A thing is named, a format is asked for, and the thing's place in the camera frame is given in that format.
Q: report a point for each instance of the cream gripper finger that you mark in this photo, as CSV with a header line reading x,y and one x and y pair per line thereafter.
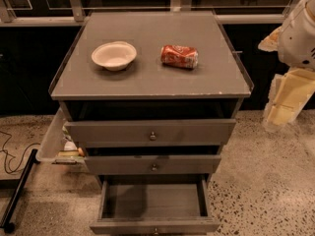
x,y
270,43
287,96

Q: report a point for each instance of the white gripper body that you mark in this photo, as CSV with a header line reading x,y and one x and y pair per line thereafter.
x,y
297,39

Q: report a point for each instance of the grey bottom drawer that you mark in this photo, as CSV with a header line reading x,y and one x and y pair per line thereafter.
x,y
154,206

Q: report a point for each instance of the grey drawer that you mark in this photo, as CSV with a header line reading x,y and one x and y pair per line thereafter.
x,y
150,133
152,164
154,206

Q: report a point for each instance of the grey drawer cabinet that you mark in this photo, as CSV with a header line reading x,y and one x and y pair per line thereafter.
x,y
147,89

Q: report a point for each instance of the grey top drawer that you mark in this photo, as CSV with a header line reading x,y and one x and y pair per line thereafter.
x,y
150,133

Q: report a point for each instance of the grey middle drawer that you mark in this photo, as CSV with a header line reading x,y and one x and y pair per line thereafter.
x,y
152,164

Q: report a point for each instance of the crushed red soda can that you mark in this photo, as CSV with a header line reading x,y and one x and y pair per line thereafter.
x,y
179,56

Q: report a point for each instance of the white paper bowl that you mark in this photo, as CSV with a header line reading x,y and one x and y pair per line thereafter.
x,y
114,56

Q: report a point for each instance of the white bottle in bin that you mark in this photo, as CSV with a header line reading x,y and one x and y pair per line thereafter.
x,y
70,146

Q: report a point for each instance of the yellow green item in bin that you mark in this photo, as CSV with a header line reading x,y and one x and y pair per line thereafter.
x,y
68,153

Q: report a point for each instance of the clear plastic side bin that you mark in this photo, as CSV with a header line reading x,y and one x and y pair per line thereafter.
x,y
54,141

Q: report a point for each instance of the metal railing shelf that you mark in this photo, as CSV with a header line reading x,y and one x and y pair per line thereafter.
x,y
68,12

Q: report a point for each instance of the black metal stand leg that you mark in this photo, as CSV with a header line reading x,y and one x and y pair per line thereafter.
x,y
15,188

